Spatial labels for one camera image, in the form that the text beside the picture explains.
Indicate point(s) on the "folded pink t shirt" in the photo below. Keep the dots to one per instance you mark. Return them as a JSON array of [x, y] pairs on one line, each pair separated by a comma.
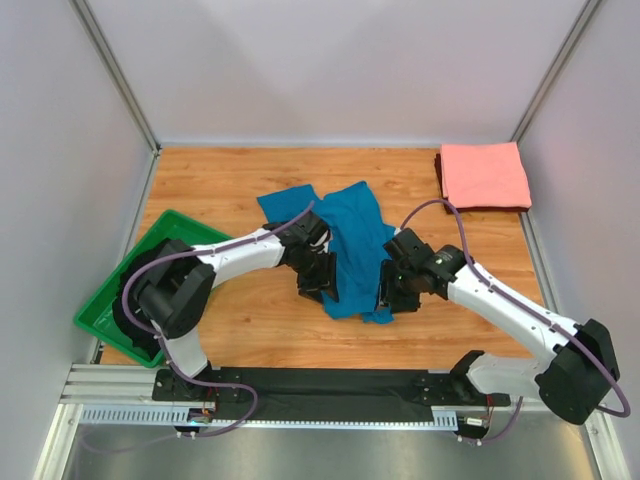
[[485, 175]]

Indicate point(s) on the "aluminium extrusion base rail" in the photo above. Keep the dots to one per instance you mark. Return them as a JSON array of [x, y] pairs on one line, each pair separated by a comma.
[[108, 384]]

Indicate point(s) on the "aluminium frame post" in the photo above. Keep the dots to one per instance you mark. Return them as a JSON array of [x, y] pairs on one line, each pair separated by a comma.
[[101, 44], [582, 22]]

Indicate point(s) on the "aluminium frame post right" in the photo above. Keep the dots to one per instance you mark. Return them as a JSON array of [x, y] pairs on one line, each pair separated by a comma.
[[582, 22]]

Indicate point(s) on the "blue t shirt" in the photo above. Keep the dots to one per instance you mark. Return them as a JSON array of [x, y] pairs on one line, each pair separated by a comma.
[[358, 237]]

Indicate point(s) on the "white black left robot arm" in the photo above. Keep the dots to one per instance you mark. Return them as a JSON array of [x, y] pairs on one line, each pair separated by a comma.
[[172, 290]]

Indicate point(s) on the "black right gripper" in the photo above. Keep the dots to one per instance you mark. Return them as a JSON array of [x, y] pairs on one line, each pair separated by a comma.
[[400, 298]]

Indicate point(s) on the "black front mounting strip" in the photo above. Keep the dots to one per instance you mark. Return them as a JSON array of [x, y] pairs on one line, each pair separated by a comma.
[[332, 395]]

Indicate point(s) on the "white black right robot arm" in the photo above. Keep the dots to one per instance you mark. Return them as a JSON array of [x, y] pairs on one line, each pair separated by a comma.
[[572, 366]]

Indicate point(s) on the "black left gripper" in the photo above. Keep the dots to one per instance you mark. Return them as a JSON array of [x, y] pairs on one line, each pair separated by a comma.
[[316, 282]]

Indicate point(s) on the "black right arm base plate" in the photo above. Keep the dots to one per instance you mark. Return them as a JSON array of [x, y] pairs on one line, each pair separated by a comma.
[[451, 389]]

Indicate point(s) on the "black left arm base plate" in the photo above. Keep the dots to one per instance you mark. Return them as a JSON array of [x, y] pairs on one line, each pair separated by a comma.
[[169, 387]]

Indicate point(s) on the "aluminium frame post left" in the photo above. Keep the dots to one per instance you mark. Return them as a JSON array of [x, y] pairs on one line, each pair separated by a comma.
[[101, 44]]

